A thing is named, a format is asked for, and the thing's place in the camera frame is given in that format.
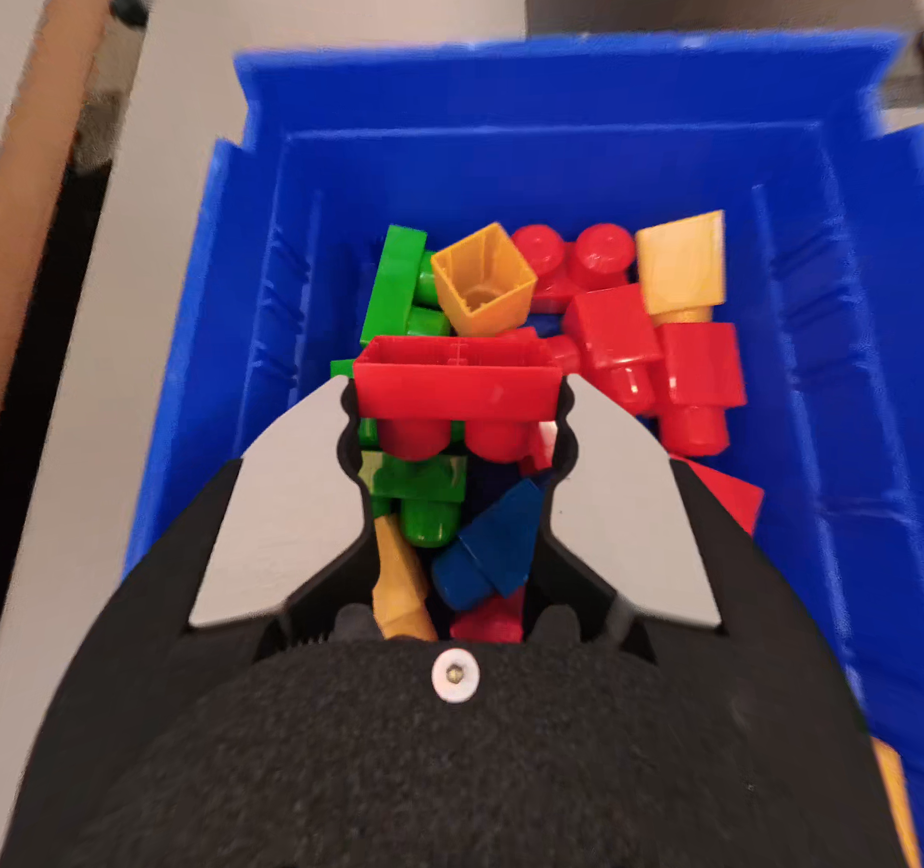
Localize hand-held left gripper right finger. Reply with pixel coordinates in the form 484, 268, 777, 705
536, 376, 723, 641

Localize blue plastic bin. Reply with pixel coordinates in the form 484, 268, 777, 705
123, 29, 924, 750

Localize red two-stud toy block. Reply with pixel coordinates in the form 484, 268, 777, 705
352, 336, 565, 463

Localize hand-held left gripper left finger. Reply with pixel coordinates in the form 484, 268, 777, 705
188, 377, 381, 644

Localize pile of colourful toy blocks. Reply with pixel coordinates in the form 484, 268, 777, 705
328, 209, 766, 644

